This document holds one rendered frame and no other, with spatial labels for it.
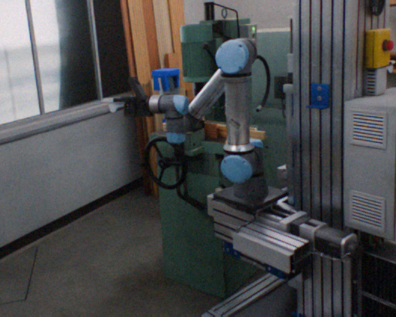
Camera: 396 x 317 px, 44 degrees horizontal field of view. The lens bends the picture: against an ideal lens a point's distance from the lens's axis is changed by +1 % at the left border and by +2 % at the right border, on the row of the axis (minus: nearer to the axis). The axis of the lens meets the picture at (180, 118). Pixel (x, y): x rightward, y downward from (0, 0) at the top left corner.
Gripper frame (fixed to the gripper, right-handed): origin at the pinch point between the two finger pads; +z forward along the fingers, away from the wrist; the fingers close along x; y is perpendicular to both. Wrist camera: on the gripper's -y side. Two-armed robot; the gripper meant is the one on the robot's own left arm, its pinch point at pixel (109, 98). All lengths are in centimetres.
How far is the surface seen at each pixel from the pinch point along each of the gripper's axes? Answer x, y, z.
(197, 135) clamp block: 59, 22, -16
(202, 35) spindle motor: 67, -30, -16
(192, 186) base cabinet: 68, 52, -10
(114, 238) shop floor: 119, 108, 73
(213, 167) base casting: 62, 40, -24
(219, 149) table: 60, 29, -28
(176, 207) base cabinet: 73, 66, 3
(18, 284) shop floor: 50, 118, 99
